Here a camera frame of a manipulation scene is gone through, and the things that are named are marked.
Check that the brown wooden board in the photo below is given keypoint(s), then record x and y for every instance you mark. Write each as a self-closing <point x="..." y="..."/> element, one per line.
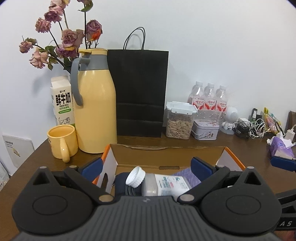
<point x="292" y="120"/>

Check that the white charger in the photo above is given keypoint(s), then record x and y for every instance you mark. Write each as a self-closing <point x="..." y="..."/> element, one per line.
<point x="291" y="134"/>

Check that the purple tissue pack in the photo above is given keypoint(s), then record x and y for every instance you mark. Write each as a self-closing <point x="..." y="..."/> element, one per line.
<point x="279" y="148"/>

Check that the yellow mug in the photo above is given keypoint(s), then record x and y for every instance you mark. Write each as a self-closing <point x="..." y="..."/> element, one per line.
<point x="61" y="141"/>

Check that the clear water bottle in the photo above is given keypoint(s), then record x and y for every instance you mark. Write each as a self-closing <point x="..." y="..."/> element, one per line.
<point x="222" y="99"/>
<point x="211" y="98"/>
<point x="197" y="97"/>

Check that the white tin box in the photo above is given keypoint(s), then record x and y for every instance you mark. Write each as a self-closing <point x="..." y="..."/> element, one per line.
<point x="205" y="131"/>

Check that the purple burlap pouch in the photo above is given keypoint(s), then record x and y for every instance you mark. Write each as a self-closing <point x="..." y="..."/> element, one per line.
<point x="185" y="175"/>

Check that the dried pink rose bouquet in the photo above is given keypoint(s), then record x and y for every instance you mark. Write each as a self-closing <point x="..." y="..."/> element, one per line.
<point x="69" y="39"/>

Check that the black paper bag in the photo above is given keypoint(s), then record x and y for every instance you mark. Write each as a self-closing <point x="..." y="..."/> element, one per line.
<point x="138" y="92"/>

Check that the clear cotton swab bottle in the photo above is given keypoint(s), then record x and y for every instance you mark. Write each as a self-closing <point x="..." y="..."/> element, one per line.
<point x="166" y="185"/>

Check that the white robot speaker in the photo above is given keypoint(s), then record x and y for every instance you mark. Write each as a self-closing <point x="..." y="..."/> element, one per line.
<point x="231" y="118"/>

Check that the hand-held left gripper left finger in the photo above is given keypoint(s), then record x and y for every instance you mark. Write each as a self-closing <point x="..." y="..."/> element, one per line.
<point x="92" y="169"/>

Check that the white milk carton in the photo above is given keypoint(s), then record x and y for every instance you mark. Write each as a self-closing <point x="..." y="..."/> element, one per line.
<point x="62" y="104"/>

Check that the white printed panel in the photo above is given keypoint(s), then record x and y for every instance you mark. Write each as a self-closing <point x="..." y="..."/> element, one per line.
<point x="18" y="149"/>

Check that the dark blue cloth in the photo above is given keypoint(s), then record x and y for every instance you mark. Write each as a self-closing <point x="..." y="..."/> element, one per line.
<point x="120" y="183"/>

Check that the colourful snack packet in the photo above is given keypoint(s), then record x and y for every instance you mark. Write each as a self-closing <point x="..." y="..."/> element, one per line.
<point x="272" y="120"/>

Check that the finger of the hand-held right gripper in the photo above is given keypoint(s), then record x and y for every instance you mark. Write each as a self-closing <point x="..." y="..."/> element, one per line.
<point x="289" y="198"/>
<point x="282" y="162"/>

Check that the clear seed container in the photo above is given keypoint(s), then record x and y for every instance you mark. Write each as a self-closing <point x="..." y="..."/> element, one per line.
<point x="179" y="126"/>

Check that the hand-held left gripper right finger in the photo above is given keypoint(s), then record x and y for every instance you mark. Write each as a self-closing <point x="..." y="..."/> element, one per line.
<point x="201" y="170"/>

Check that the yellow thermos jug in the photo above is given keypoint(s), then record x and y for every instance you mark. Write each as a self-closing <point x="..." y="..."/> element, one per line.
<point x="94" y="111"/>

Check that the small dark bottle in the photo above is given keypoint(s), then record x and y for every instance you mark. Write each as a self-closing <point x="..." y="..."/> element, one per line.
<point x="254" y="114"/>

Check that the orange cardboard box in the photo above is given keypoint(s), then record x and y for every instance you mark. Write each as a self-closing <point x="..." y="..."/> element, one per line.
<point x="161" y="156"/>

